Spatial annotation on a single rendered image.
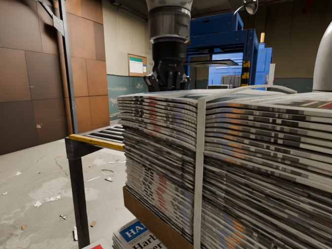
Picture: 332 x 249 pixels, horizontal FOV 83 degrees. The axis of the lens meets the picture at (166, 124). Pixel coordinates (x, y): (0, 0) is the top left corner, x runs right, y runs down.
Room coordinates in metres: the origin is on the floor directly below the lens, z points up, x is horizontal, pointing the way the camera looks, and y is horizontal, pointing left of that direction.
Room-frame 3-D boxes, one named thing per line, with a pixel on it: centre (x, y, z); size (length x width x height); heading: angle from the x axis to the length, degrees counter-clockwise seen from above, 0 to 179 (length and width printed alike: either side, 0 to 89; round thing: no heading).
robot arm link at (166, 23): (0.44, -0.01, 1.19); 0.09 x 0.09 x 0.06
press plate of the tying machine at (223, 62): (2.29, -0.52, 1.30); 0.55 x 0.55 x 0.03; 61
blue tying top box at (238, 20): (2.29, -0.52, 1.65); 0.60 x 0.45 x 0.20; 61
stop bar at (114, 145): (0.83, 0.30, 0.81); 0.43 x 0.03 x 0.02; 61
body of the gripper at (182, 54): (0.44, -0.01, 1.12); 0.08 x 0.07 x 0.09; 131
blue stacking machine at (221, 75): (4.65, -1.88, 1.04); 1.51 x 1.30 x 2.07; 151
